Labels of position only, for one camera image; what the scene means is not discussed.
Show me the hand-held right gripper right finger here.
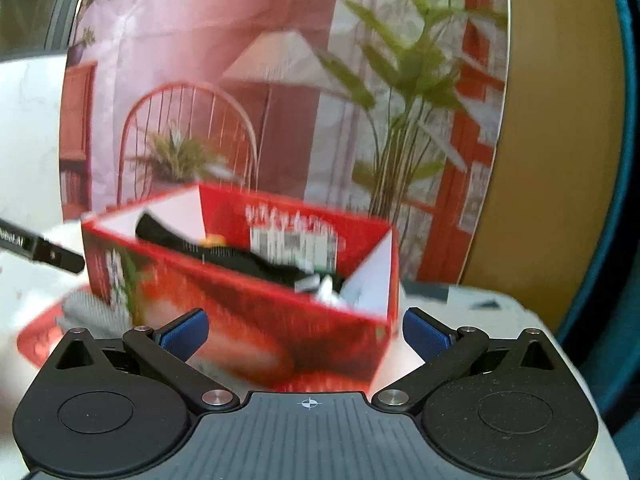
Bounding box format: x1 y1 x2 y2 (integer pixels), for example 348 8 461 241
372 306 563 413

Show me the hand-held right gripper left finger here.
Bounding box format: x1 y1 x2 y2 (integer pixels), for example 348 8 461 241
50 308 240 415

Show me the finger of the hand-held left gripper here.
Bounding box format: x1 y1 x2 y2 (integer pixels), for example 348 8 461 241
26 232 86 274

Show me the black cloth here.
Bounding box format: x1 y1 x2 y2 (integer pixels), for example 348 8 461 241
135 212 321 287

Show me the red cardboard box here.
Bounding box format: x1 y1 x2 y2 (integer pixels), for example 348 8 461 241
80 183 401 393

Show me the bagged green cable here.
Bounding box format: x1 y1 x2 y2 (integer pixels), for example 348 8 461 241
295 271 352 309

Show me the grey ribbed cloth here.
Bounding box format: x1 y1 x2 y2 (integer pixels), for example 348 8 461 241
60 292 133 338

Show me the printed tablecloth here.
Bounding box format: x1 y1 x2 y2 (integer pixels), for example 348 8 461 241
0 240 576 396

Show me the wooden panel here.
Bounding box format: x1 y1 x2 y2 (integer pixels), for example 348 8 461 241
462 0 628 333

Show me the dark window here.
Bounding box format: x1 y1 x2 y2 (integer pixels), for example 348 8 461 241
0 0 93 56

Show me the printed wall tapestry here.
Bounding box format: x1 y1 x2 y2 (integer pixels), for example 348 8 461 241
59 0 510 283

